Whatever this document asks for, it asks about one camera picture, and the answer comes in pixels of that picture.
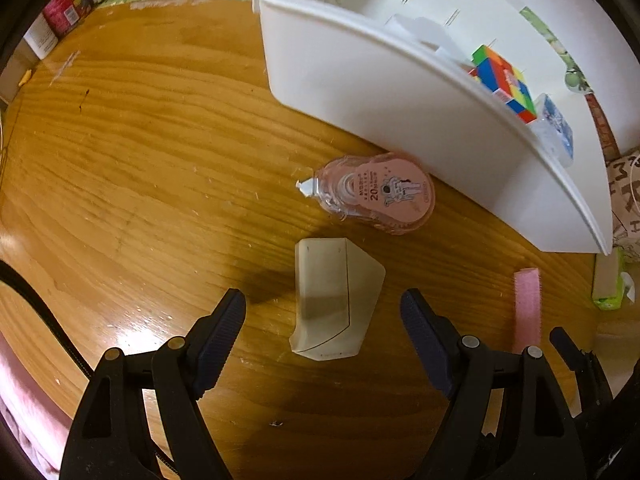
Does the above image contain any green packet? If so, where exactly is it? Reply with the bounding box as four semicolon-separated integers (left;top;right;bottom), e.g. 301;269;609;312
592;249;637;311

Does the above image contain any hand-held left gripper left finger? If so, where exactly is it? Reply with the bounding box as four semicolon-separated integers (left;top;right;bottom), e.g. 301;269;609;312
59;287;247;480

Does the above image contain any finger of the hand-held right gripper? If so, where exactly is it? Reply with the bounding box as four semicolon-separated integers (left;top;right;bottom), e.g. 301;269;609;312
550;326;615;418

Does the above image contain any pink strip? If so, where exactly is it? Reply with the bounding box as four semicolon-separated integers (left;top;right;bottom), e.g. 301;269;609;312
511;268;544;356

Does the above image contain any black cable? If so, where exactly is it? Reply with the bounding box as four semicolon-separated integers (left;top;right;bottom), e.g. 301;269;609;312
0;260;97;382

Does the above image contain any multicolour puzzle cube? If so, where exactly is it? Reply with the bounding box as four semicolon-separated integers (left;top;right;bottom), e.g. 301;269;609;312
468;44;539;124

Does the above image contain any pink correction tape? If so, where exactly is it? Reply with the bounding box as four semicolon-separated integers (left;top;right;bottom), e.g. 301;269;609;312
294;154;434;236

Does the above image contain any white power adapter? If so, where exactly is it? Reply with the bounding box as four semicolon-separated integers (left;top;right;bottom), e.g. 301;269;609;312
385;14;473;68

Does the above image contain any blue and white small box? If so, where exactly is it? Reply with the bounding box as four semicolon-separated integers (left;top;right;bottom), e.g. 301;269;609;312
535;93;575;157

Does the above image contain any white plastic storage bin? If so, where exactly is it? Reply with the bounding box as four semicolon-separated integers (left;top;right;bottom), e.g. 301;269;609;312
251;0;614;256

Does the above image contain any printed cloth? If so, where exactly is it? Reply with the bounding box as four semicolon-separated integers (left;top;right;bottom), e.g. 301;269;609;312
605;147;640;261

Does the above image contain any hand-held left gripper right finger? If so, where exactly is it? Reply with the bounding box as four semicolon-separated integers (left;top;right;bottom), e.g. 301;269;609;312
400;287;588;480

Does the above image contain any beige plastic case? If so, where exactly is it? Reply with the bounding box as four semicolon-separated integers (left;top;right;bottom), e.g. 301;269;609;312
289;237;387;361

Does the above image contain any pink cloth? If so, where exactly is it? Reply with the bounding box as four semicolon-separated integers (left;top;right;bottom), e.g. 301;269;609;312
0;335;76;480

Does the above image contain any red printed box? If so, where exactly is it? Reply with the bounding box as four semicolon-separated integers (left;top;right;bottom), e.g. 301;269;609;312
42;0;94;39

